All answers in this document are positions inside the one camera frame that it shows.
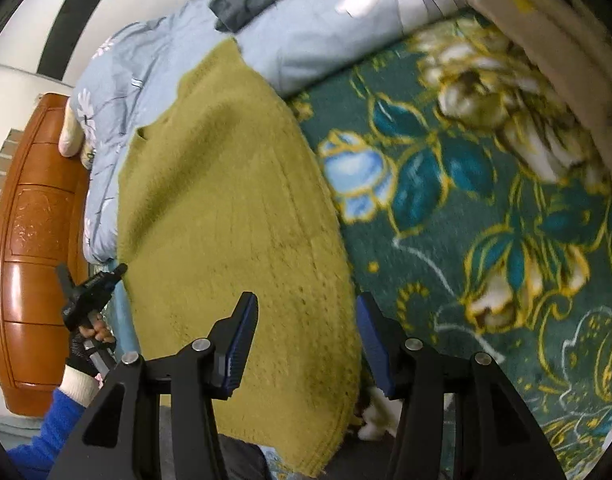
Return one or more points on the green knitted sweater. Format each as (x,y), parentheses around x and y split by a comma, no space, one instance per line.
(226,210)

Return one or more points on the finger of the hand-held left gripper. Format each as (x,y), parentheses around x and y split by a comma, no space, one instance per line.
(120,271)

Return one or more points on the cream pillow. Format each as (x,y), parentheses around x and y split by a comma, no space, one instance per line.
(71,130)

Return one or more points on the white cloth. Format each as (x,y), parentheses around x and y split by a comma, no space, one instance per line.
(378,417)

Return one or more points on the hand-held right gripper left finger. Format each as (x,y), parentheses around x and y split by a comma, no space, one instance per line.
(238,345)

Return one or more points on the blue floral duvet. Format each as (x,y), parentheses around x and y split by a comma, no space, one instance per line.
(296,45)

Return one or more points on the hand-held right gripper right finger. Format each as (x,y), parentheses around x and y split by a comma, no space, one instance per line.
(376,347)

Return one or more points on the wooden headboard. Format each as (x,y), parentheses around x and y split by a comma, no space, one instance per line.
(36,240)

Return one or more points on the person's left forearm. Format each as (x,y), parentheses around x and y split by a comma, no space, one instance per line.
(51,435)

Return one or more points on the green floral blanket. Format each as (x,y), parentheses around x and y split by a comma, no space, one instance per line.
(436,260)

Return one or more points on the dark cloth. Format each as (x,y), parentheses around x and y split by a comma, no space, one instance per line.
(241,457)

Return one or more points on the pink fleece cloth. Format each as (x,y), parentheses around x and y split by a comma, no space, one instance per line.
(551,35)

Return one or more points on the person's left hand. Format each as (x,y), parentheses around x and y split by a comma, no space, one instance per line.
(100,332)

